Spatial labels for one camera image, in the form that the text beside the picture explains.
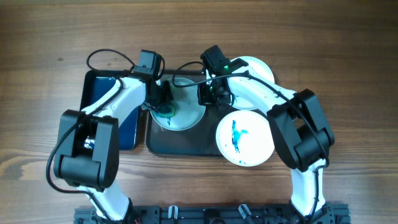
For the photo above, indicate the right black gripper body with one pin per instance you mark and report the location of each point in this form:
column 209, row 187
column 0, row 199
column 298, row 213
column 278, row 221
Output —
column 205, row 95

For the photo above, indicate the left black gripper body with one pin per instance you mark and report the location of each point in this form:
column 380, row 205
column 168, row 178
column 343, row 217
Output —
column 162, row 96

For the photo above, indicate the white plate being scrubbed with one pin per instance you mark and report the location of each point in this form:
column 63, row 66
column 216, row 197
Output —
column 187, row 110

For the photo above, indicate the white plate with blue stain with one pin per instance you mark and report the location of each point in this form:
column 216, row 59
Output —
column 244, row 138

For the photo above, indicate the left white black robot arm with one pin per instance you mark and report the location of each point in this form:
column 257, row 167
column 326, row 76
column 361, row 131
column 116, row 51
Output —
column 86, row 155

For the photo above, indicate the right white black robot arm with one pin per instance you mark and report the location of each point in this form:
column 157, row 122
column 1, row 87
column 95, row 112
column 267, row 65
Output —
column 299, row 129

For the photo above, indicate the large brown tray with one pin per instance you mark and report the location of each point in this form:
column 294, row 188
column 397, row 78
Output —
column 196, row 141

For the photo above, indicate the small blue tray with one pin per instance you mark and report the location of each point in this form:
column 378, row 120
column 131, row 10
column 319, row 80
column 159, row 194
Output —
column 94, row 88

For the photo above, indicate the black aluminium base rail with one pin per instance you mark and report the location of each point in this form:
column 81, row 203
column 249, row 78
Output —
column 274, row 213

